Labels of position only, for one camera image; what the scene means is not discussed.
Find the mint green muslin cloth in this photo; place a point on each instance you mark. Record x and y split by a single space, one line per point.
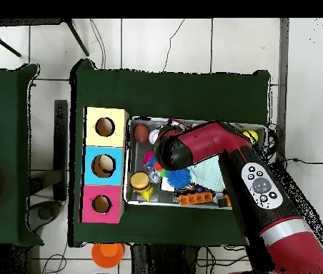
208 174

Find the grey stand base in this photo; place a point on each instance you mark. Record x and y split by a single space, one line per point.
45 214

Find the toy hamburger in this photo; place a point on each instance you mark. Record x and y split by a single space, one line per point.
140 181

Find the brown toy football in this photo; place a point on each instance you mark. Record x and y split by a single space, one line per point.
141 133

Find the yellow toy cheese wedge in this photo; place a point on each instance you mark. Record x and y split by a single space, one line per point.
147 194

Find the beige round toy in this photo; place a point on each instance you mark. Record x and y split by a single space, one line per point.
104 164

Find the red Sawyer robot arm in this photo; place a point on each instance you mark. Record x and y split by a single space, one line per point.
207 142

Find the orange plastic cup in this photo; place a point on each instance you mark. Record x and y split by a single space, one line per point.
107 255

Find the clear plastic packet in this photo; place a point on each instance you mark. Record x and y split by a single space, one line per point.
153 175

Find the yellow smooth ball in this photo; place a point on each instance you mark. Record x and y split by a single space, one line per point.
250 135

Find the wooden box with three holes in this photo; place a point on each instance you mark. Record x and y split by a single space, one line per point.
104 142

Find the dark green side table cloth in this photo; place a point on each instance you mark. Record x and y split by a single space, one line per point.
4 85

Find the black tripod stand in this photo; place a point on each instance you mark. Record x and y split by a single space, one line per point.
76 37

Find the plain blue spiky ball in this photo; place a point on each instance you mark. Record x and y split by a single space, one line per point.
178 178

